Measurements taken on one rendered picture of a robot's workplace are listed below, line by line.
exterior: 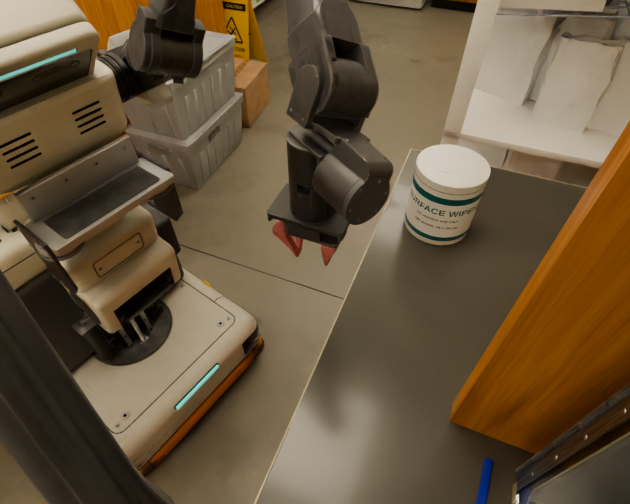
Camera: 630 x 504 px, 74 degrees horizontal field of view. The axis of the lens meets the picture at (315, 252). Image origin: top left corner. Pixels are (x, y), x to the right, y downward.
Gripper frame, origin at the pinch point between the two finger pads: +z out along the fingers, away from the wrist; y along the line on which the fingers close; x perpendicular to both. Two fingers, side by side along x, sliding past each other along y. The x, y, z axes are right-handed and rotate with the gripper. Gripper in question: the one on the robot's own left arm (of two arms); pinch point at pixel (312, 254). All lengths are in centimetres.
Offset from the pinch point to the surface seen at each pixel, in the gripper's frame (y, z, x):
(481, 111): 18, 18, 83
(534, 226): 34, 16, 37
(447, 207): 16.2, 5.3, 23.6
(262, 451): -18, 110, -3
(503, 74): 21, 11, 93
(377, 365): 12.9, 15.4, -5.0
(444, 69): -14, 112, 317
